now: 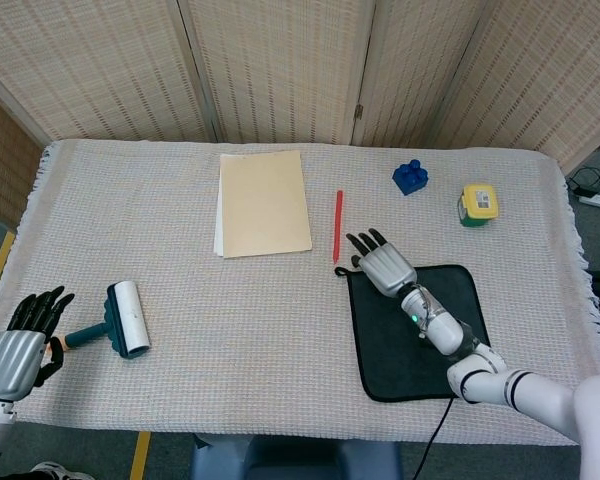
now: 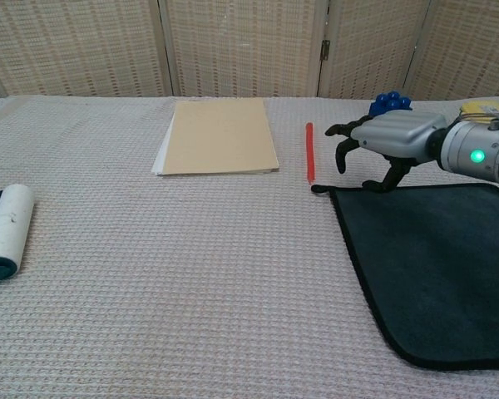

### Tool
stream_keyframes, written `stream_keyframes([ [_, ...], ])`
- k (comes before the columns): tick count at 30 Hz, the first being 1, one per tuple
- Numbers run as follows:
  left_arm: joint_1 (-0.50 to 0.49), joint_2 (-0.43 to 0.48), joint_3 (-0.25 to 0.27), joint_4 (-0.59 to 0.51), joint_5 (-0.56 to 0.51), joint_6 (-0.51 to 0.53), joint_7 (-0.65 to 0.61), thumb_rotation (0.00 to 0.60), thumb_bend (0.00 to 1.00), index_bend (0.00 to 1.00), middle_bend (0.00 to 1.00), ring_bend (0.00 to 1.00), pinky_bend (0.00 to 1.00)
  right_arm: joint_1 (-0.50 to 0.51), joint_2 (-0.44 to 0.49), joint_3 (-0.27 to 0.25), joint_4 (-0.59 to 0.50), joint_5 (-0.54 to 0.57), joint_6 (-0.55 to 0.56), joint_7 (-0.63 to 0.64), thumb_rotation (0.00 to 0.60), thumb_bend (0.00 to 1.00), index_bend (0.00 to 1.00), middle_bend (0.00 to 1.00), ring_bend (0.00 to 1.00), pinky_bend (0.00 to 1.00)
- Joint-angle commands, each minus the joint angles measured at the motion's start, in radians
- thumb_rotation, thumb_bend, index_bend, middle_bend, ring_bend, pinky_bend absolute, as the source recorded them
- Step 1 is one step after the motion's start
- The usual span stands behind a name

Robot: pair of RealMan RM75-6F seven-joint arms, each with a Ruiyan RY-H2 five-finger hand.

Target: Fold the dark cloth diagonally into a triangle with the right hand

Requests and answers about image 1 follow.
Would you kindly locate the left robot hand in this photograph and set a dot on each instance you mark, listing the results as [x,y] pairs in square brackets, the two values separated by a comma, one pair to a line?
[11,357]

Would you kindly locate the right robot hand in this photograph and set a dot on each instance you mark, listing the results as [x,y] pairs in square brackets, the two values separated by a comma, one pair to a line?
[387,270]

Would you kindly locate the black and yellow cloth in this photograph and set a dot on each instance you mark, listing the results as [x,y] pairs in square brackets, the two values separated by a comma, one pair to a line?
[405,335]

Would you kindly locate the red pen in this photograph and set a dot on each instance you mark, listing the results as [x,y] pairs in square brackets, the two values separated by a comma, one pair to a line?
[337,225]

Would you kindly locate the blue toy block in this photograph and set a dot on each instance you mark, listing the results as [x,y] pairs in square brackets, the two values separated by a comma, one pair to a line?
[410,177]

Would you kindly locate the teal lint roller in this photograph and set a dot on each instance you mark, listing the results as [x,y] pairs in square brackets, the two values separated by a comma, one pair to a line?
[122,320]

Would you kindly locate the white sneaker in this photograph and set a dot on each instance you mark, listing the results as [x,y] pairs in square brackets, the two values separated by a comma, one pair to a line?
[55,471]

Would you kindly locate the beige paper folder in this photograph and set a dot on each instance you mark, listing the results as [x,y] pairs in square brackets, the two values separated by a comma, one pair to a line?
[263,205]

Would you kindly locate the woven white tablecloth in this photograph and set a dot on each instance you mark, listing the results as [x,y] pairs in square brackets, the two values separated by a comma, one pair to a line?
[230,310]

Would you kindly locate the woven folding screen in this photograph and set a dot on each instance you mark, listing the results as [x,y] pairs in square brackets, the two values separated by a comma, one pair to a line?
[300,65]

